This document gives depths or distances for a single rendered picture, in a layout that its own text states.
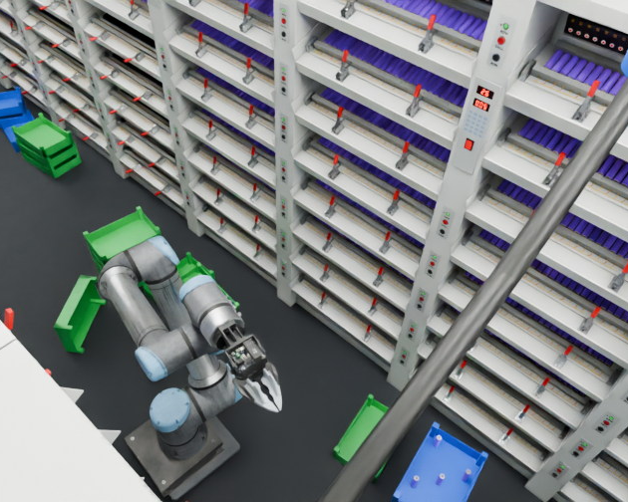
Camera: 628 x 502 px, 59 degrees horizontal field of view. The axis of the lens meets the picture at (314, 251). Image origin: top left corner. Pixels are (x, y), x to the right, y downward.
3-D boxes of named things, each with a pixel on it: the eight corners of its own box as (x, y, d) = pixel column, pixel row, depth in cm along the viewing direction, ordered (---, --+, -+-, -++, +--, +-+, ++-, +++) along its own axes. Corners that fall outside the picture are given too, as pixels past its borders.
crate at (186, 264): (169, 316, 274) (166, 306, 268) (144, 293, 282) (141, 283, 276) (215, 281, 289) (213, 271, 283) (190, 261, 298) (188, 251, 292)
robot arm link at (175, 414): (152, 421, 214) (140, 400, 201) (191, 397, 220) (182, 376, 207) (168, 453, 206) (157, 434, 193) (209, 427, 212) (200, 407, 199)
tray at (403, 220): (426, 245, 188) (426, 232, 180) (295, 164, 214) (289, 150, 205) (461, 203, 193) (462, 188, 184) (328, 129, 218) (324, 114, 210)
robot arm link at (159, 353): (85, 262, 180) (137, 359, 126) (121, 245, 185) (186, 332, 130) (100, 291, 186) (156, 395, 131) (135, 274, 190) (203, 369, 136)
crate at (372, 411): (374, 485, 223) (377, 477, 217) (332, 456, 230) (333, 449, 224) (408, 426, 241) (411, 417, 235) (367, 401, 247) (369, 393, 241)
